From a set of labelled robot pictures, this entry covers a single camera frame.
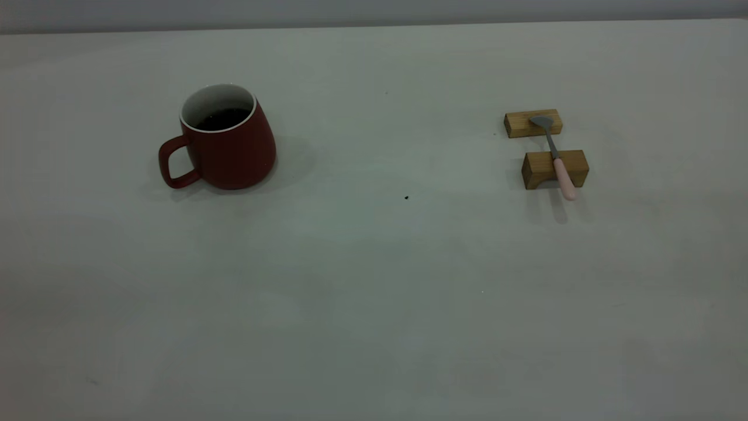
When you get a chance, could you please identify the red ceramic mug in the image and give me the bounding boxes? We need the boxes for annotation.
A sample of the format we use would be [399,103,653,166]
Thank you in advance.
[158,83,278,191]

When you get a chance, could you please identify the flat wooden block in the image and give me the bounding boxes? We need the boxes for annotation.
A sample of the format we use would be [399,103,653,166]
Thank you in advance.
[504,109,564,139]

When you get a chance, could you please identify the arched wooden block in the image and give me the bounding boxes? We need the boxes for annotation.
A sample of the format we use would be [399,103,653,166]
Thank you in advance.
[521,150,590,191]

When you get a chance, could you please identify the pink handled metal spoon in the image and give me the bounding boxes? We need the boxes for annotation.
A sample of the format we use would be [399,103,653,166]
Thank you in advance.
[529,115,579,202]

